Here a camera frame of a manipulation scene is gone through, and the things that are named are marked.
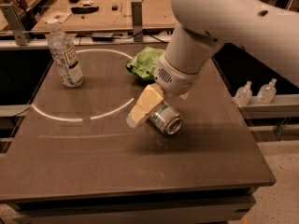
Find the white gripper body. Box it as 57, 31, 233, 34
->
154, 54, 197, 96

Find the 7up soda can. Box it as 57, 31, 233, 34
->
149, 102, 182, 135

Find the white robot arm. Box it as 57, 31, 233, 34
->
127, 0, 299, 128

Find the green crumpled chip bag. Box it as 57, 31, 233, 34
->
125, 46, 164, 82

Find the small clear sanitizer bottle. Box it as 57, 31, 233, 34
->
234, 81, 252, 107

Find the black power adapter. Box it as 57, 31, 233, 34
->
92, 33, 113, 41

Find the clear plastic water bottle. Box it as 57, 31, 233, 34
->
47, 19, 83, 88

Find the wooden background desk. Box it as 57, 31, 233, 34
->
32, 0, 178, 32

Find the black tool on desk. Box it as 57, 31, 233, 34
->
71, 6, 99, 14

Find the middle metal bracket post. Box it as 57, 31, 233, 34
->
131, 1, 143, 42

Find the metal bracket post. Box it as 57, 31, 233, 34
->
0, 4, 30, 46
131, 1, 143, 42

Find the left metal bracket post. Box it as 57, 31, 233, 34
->
0, 4, 30, 46

